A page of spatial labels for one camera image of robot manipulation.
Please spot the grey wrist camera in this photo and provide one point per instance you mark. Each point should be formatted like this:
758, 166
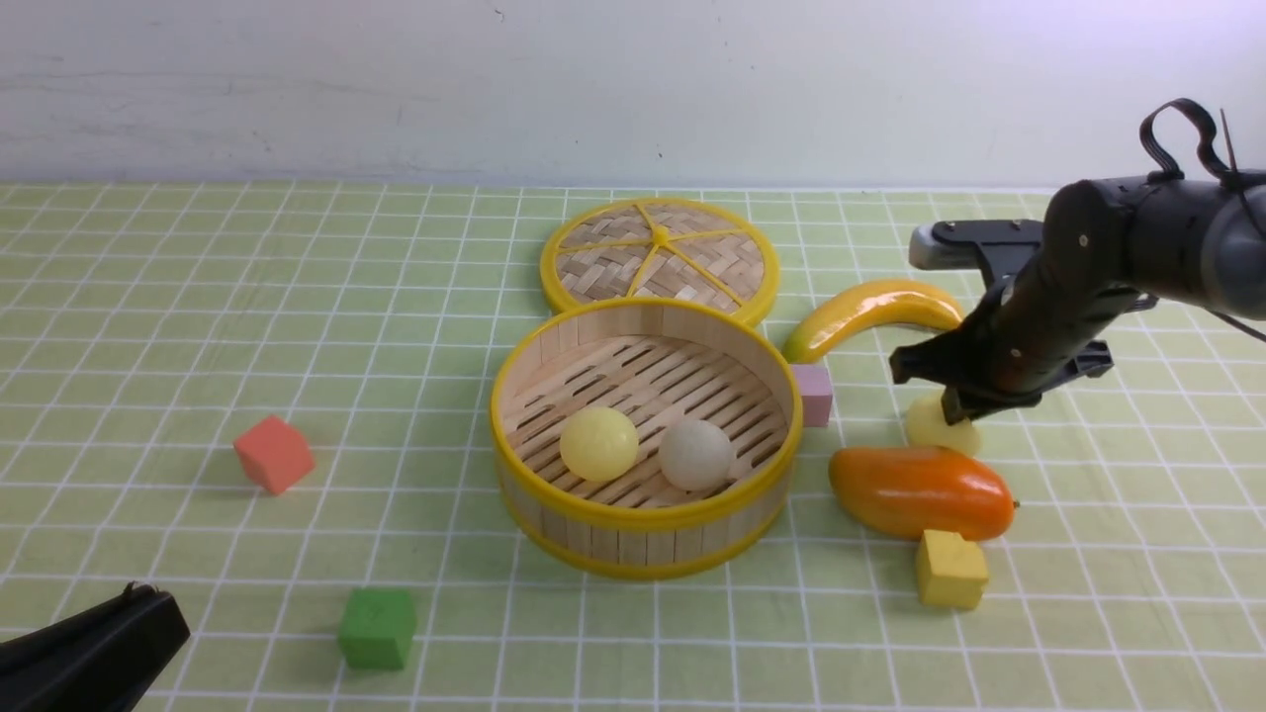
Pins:
996, 248

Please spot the woven bamboo steamer lid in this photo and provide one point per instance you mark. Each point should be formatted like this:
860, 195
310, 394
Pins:
661, 247

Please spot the white bun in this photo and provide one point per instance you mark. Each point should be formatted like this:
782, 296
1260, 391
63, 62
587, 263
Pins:
696, 455

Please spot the yellow toy banana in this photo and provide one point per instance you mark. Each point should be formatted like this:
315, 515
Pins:
866, 306

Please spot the green checkered tablecloth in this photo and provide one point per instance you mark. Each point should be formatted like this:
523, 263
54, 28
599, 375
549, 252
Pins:
146, 326

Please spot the yellow wooden cube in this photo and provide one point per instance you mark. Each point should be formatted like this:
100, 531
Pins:
950, 572

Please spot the pink wooden cube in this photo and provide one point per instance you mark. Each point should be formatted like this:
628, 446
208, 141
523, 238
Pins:
817, 393

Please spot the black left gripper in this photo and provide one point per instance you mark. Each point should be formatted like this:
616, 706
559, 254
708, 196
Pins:
101, 659

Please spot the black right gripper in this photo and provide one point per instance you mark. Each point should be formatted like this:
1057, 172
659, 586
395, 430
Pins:
1054, 285

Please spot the red wooden cube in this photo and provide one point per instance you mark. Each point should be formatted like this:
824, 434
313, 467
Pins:
274, 454

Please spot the green wooden cube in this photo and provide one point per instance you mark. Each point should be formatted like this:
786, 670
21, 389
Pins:
377, 628

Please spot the bamboo steamer tray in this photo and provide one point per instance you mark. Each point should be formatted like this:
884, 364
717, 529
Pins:
658, 362

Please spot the yellow bun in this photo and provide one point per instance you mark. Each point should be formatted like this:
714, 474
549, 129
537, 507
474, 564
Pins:
925, 425
599, 444

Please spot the orange toy mango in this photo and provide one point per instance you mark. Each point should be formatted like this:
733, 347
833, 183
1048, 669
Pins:
901, 492

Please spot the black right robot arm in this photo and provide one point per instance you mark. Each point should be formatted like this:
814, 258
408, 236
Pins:
1194, 242

